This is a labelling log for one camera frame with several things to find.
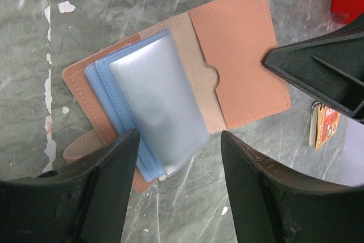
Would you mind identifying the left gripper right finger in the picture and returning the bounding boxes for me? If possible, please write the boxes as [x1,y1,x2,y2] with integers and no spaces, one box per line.
[221,131,363,242]

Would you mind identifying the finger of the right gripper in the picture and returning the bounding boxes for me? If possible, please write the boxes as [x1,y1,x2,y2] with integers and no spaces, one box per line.
[262,15,363,123]

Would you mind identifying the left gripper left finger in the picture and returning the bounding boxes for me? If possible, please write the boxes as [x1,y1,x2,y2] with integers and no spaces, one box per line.
[1,129,140,242]

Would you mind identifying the orange spiral notebook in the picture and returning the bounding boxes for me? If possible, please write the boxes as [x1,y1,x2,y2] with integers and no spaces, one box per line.
[309,101,341,150]

